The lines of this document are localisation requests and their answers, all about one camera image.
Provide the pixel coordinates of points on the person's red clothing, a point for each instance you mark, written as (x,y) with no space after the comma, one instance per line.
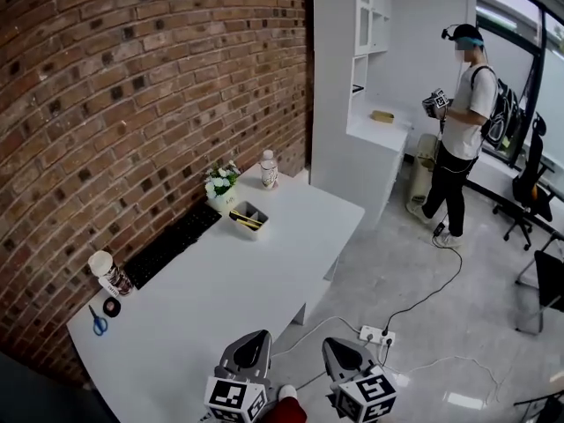
(286,410)

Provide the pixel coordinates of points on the white flowers in white pot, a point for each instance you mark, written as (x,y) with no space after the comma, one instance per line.
(220,183)

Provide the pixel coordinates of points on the tan small box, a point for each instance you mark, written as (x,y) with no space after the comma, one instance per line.
(382,116)

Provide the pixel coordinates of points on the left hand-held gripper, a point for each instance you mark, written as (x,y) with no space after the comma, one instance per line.
(235,398)

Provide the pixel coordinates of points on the black tape roll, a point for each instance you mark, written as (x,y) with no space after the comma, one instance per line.
(112,308)

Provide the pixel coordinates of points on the black office chair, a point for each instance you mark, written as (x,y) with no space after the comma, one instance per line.
(533,179)

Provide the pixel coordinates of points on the white box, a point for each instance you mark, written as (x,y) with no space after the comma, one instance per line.
(253,232)

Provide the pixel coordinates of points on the white power strip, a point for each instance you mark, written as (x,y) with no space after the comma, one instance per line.
(370,334)

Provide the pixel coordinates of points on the clear plastic bottle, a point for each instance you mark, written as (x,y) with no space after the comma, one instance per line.
(269,172)

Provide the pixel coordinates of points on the black window frame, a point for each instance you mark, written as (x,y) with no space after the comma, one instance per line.
(539,60)

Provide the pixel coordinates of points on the black folding chair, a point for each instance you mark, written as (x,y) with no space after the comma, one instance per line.
(551,280)

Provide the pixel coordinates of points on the black stand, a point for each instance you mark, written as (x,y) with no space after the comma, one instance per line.
(542,405)

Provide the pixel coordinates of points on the black keyboard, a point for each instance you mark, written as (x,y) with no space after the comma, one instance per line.
(172,245)

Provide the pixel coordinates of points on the beige upright bin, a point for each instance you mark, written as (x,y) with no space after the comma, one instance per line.
(423,170)

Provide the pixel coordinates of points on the patterned cup with white lid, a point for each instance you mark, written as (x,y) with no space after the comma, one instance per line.
(112,276)

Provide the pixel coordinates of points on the black power adapter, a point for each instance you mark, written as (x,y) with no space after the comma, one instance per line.
(440,228)

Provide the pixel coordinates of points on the yellow black utility knife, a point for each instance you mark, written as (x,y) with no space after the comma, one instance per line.
(247,220)

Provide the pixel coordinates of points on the blue scissors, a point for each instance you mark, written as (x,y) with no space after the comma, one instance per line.
(99,323)

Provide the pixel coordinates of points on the white shelf cabinet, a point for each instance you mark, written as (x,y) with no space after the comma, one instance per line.
(339,82)

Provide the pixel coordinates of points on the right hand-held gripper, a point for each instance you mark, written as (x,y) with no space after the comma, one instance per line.
(368,395)

